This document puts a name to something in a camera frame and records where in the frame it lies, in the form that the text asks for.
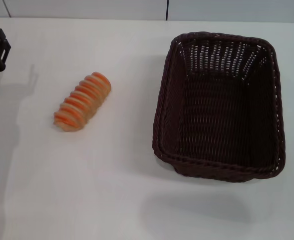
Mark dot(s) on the dark brown woven basket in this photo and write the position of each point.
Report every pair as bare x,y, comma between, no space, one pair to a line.
219,130

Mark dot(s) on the ridged orange striped bread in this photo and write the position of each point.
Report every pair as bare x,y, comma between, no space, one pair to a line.
83,102

